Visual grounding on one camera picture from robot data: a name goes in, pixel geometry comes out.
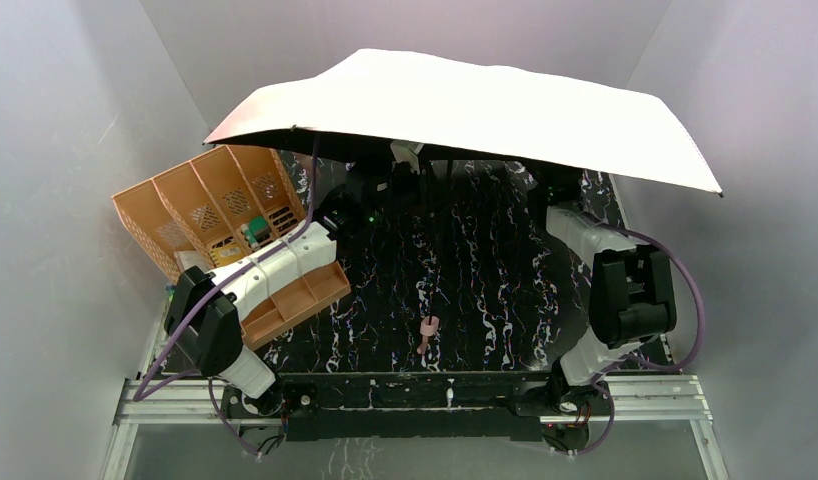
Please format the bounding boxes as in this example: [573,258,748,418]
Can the black and pink folding umbrella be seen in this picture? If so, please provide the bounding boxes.
[203,48,725,356]

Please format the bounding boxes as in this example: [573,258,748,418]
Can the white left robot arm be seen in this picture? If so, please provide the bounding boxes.
[164,160,442,403]

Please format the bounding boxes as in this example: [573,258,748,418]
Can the yellow notebook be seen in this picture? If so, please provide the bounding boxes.
[209,242,246,267]

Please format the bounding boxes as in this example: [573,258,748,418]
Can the white paper pad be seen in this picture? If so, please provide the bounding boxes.
[174,250,211,272]

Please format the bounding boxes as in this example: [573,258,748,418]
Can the orange plastic desk organizer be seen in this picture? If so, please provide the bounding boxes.
[111,144,353,351]

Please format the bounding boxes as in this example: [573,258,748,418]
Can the aluminium frame rail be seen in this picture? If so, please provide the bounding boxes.
[103,370,728,479]

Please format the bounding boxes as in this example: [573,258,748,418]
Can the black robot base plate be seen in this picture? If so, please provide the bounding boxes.
[220,371,609,443]

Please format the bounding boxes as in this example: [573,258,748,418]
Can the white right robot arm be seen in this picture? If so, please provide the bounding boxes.
[524,160,677,387]

